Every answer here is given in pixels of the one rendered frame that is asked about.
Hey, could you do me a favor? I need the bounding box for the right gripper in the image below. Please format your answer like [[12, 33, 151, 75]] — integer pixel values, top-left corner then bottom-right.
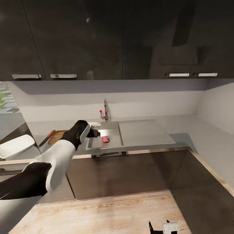
[[149, 222, 177, 234]]

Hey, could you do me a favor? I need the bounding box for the vidalia onion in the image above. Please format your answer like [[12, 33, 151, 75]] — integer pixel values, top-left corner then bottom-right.
[[102, 136, 109, 143]]

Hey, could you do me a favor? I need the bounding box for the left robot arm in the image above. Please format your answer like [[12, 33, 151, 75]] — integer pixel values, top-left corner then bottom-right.
[[0, 121, 101, 234]]

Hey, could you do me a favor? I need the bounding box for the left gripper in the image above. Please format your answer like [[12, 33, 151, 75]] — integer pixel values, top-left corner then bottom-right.
[[87, 129, 100, 138]]

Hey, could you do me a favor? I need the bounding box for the parer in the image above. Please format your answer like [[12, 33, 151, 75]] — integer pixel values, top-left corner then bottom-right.
[[39, 130, 56, 146]]

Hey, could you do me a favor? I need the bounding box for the cutting board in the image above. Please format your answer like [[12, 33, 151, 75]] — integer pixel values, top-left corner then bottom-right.
[[48, 130, 69, 144]]

